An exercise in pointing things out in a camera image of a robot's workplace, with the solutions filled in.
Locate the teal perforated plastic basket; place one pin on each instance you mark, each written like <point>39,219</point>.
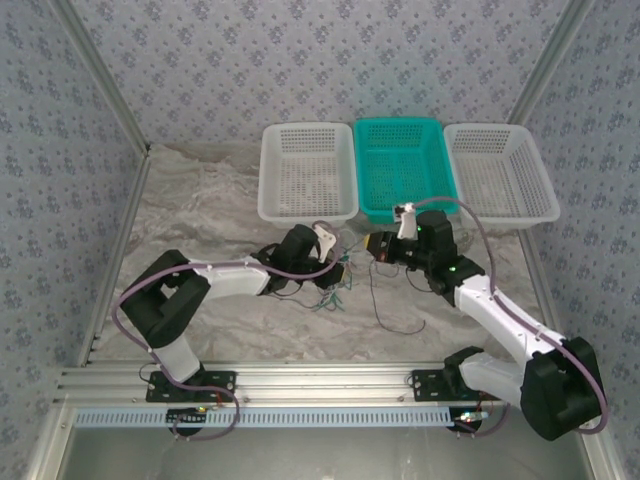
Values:
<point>380,150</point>

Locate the white perforated plastic basket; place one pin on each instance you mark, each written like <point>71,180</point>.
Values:
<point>545,200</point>
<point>272,150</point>

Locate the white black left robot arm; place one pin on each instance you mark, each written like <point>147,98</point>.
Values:
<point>230,280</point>

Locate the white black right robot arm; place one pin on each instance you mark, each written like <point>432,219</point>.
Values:
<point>505,310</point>

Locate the grey steel panel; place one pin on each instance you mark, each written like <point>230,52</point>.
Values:
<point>325,455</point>

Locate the small black controller board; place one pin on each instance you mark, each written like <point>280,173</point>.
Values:
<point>187,417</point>
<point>470,420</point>

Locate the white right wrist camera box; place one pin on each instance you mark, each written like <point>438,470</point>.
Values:
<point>407,227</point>

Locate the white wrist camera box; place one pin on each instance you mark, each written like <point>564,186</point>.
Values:
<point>407,227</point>
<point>327,242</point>

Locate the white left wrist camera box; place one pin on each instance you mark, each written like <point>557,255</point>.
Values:
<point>327,242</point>

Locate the aluminium mounting rail beam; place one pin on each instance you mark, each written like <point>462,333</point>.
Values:
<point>325,382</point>

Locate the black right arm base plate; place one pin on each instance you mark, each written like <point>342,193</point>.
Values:
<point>425,385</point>

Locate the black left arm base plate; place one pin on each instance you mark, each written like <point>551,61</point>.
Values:
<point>160,392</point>

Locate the aluminium frame post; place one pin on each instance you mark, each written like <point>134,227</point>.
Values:
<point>106,75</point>
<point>550,60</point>

